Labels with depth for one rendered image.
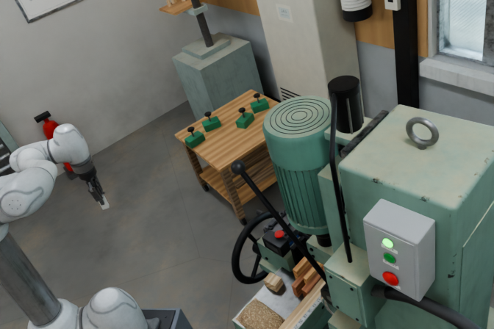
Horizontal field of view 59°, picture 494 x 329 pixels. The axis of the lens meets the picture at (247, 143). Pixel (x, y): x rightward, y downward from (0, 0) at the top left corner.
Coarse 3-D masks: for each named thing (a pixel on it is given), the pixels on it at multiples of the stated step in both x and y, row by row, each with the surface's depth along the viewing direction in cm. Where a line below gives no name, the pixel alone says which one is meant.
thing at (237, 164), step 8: (240, 160) 104; (232, 168) 102; (240, 168) 102; (248, 176) 104; (248, 184) 103; (256, 192) 103; (264, 200) 103; (272, 208) 104; (280, 216) 104; (280, 224) 104; (288, 232) 104; (296, 240) 104; (304, 248) 104; (312, 264) 105; (320, 272) 105; (328, 288) 103; (328, 296) 104
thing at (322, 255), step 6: (312, 240) 126; (312, 246) 124; (318, 246) 124; (330, 246) 123; (312, 252) 127; (318, 252) 124; (324, 252) 122; (330, 252) 121; (318, 258) 126; (324, 258) 124
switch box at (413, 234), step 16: (384, 208) 75; (400, 208) 74; (368, 224) 74; (384, 224) 73; (400, 224) 72; (416, 224) 71; (432, 224) 70; (368, 240) 77; (400, 240) 70; (416, 240) 69; (432, 240) 72; (368, 256) 80; (400, 256) 73; (416, 256) 70; (432, 256) 75; (400, 272) 76; (416, 272) 72; (432, 272) 77; (400, 288) 78; (416, 288) 75
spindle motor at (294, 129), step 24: (312, 96) 104; (264, 120) 101; (288, 120) 99; (312, 120) 96; (288, 144) 94; (312, 144) 93; (336, 144) 97; (288, 168) 99; (312, 168) 97; (288, 192) 105; (312, 192) 102; (288, 216) 114; (312, 216) 106
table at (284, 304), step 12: (264, 264) 148; (288, 276) 138; (264, 288) 137; (288, 288) 135; (264, 300) 134; (276, 300) 133; (288, 300) 132; (300, 300) 131; (240, 312) 133; (276, 312) 130; (288, 312) 129; (324, 312) 126; (240, 324) 130; (324, 324) 128
